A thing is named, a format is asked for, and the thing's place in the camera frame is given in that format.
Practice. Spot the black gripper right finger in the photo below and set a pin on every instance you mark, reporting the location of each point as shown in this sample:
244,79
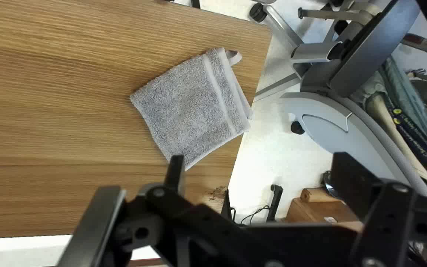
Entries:
387,223

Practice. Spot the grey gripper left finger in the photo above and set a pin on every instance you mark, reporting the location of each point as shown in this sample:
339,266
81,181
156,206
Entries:
91,224

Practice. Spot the grey terry towel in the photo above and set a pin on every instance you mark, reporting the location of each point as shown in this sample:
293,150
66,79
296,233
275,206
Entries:
193,108

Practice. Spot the black box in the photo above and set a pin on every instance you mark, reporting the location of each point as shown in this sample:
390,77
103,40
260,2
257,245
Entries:
355,175

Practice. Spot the brown cardboard box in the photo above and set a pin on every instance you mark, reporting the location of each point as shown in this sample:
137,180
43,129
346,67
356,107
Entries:
318,209

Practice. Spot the grey office chair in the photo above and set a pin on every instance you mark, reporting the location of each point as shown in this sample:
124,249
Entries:
341,123

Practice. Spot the teal fabric bag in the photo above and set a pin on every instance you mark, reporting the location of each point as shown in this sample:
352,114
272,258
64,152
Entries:
405,97

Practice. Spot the black post with knob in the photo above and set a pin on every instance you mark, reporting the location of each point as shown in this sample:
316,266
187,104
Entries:
276,200

